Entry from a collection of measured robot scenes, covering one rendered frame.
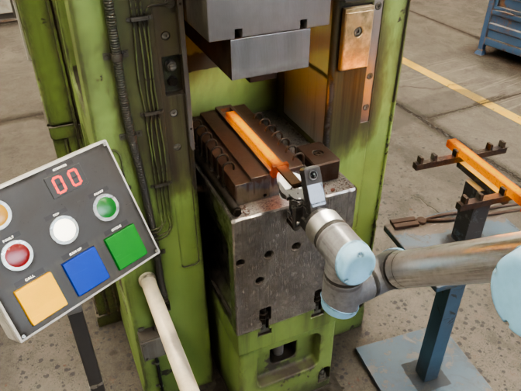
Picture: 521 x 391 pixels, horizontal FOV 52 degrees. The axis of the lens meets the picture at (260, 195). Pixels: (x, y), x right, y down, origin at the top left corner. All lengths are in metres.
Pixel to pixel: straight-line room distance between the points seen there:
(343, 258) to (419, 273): 0.16
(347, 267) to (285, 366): 0.92
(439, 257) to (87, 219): 0.72
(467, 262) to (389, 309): 1.41
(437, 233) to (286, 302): 0.52
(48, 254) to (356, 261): 0.62
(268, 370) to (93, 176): 1.08
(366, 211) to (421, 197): 1.27
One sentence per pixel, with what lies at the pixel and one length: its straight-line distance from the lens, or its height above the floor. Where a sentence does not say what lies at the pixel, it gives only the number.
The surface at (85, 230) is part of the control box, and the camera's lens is 1.15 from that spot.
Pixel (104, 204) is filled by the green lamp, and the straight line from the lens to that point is 1.16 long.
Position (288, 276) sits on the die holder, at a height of 0.65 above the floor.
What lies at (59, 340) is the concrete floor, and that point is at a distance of 2.42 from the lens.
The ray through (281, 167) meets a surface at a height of 1.02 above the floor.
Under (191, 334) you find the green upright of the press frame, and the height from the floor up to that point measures 0.31.
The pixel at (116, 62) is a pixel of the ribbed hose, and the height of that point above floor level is 1.31.
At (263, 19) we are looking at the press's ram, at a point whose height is 1.40.
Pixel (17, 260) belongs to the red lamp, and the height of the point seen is 1.08.
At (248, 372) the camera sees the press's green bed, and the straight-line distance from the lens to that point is 1.85.
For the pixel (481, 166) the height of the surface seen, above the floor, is 0.96.
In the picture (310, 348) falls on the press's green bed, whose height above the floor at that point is 0.20.
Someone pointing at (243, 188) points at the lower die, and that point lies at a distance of 1.39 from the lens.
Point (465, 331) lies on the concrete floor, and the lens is 2.46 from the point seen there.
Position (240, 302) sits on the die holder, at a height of 0.61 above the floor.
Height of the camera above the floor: 1.75
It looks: 35 degrees down
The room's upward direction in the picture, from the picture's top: straight up
